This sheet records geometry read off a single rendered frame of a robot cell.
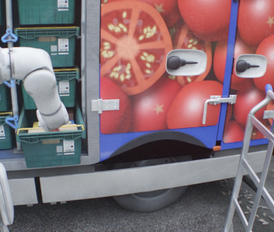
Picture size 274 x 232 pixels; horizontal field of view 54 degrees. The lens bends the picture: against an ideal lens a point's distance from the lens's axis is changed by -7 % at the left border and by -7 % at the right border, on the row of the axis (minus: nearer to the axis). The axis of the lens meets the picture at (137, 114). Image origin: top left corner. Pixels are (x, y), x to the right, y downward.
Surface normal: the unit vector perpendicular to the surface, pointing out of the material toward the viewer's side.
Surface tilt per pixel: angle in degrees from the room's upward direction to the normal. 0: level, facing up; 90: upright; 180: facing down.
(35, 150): 96
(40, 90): 130
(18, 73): 115
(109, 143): 90
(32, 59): 67
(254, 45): 90
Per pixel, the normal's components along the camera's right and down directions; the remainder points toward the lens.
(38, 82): 0.34, 0.67
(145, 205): 0.32, -0.01
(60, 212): 0.04, -0.94
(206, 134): 0.28, 0.33
